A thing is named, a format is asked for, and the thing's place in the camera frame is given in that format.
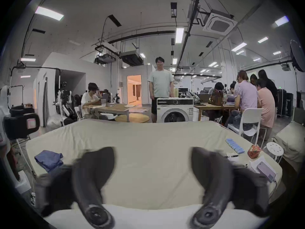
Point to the bed with beige sheet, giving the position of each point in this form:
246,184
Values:
292,137
152,142

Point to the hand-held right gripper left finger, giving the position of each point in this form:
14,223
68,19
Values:
88,175

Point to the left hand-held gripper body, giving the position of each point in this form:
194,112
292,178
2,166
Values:
3,99

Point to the white paper sheets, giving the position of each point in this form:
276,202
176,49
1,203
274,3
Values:
256,162

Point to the white washing machine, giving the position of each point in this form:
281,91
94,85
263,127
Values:
175,110

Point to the black round lamp on stand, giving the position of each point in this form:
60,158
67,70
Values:
296,56

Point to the white round stool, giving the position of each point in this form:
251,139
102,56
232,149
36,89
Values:
274,149

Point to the red patterned pouch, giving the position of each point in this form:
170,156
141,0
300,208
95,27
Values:
254,151

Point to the folded dark blue garment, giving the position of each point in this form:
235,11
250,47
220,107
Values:
48,160

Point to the white and black robot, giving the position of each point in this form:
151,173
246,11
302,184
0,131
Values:
65,101

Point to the white chair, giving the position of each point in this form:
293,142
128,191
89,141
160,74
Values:
250,118

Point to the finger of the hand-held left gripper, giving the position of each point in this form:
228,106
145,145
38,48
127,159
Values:
17,125

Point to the round low wooden table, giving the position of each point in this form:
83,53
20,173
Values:
133,118

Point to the pale purple phone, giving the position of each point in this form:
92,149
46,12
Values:
266,170

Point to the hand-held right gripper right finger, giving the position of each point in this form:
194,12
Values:
214,175

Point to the group of people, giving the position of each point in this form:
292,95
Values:
252,96

